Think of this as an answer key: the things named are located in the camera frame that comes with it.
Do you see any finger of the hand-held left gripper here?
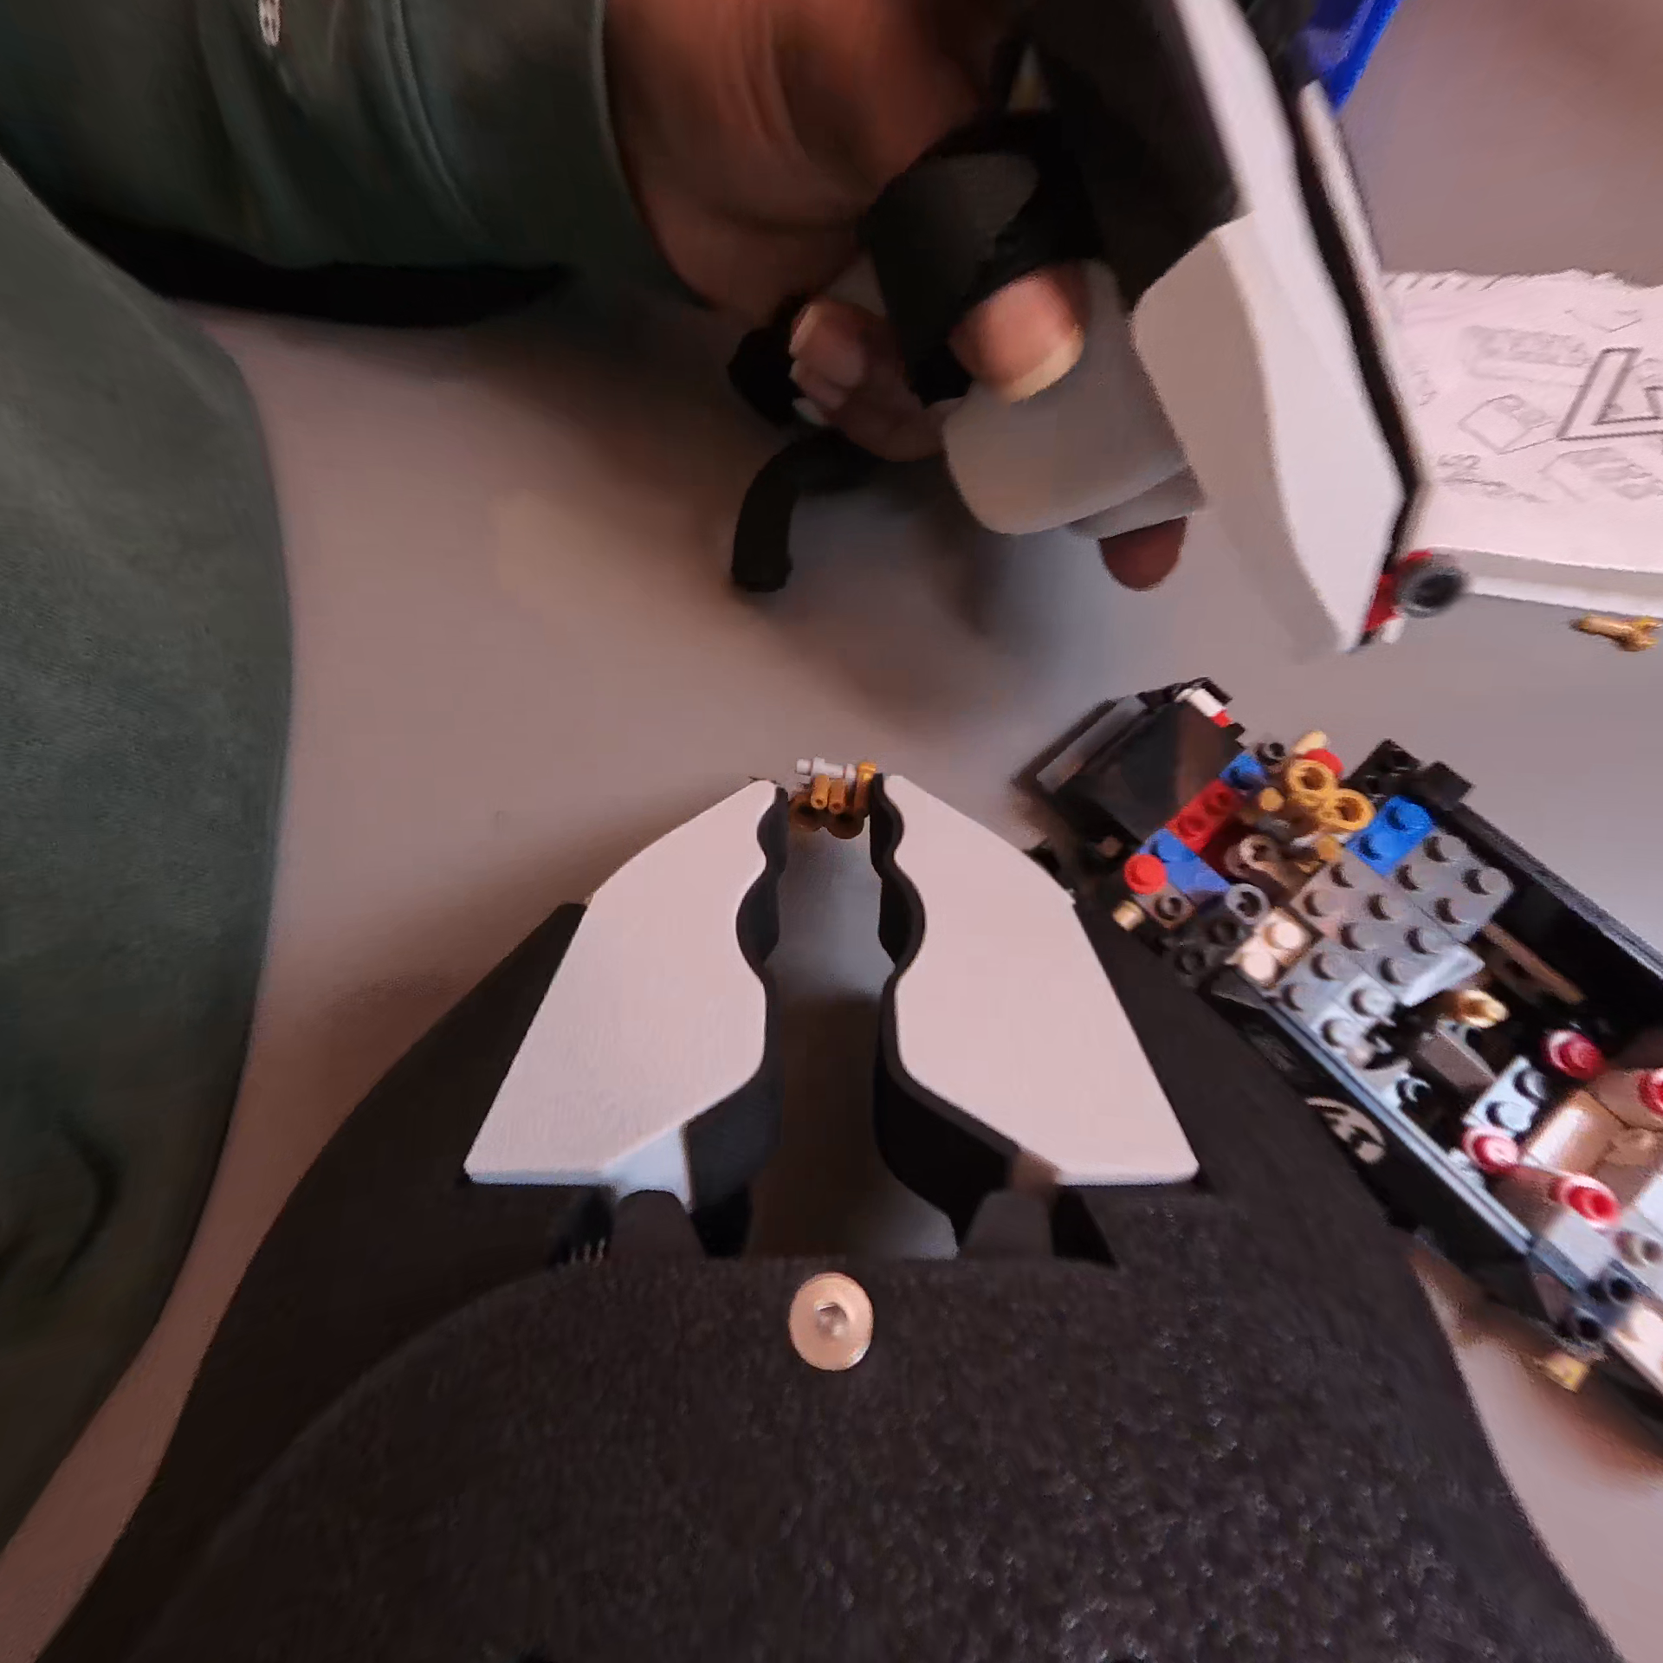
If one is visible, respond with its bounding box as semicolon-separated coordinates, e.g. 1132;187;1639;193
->
1131;0;1412;657
1291;73;1433;575

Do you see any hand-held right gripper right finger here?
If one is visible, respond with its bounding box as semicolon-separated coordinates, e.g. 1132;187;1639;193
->
873;776;1198;1253

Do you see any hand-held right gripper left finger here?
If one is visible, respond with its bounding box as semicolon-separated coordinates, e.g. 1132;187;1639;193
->
465;779;786;1216

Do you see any gold lego engine assembly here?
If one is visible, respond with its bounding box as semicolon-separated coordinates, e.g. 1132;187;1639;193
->
794;758;883;835

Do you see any black lego car model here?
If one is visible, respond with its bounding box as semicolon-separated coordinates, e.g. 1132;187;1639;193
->
1021;677;1663;1399

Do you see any person's left forearm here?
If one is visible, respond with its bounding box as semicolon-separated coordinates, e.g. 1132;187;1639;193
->
0;0;691;305

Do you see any person's left hand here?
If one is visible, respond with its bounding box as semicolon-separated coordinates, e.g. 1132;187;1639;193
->
611;0;1190;595

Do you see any white numbered paper bag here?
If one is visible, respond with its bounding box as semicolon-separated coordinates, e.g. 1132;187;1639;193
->
1380;266;1663;611

